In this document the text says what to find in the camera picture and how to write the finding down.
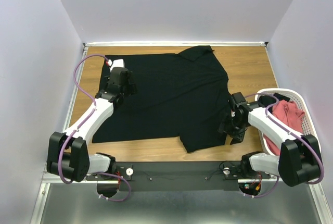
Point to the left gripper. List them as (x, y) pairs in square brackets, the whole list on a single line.
[(131, 88)]

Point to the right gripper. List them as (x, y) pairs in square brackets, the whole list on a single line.
[(238, 136)]

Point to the black t shirt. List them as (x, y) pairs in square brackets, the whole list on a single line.
[(181, 95)]

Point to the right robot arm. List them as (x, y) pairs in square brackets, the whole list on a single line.
[(300, 158)]

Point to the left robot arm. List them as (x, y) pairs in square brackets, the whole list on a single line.
[(68, 155)]

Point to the pink shirt in basket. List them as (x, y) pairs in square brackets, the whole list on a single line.
[(290, 115)]

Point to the white laundry basket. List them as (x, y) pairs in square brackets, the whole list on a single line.
[(307, 123)]

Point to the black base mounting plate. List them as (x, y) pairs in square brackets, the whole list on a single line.
[(184, 176)]

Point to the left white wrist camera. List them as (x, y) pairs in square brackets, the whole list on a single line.
[(119, 63)]

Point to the aluminium back table rail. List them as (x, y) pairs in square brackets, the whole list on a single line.
[(175, 43)]

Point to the aluminium front frame rail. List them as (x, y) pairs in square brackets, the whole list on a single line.
[(173, 193)]

